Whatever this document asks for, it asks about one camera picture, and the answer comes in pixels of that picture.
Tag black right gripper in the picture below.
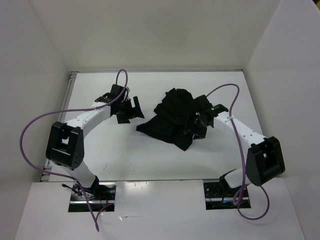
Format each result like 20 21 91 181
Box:
183 111 209 140

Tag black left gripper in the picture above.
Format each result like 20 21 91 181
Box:
116 96 144 124

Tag black pleated skirt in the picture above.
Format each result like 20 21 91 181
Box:
136 88 210 151

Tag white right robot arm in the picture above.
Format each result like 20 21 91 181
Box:
185 95 285 197

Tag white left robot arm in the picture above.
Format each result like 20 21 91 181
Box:
45 84 145 200

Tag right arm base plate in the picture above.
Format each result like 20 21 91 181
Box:
203 179 241 210

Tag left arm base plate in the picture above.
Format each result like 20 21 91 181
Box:
68 182 117 213

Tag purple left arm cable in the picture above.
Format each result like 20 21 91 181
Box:
19 69 130 232

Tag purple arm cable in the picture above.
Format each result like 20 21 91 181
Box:
205 83 270 221
19 69 130 232

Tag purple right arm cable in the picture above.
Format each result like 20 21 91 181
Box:
205 83 270 221

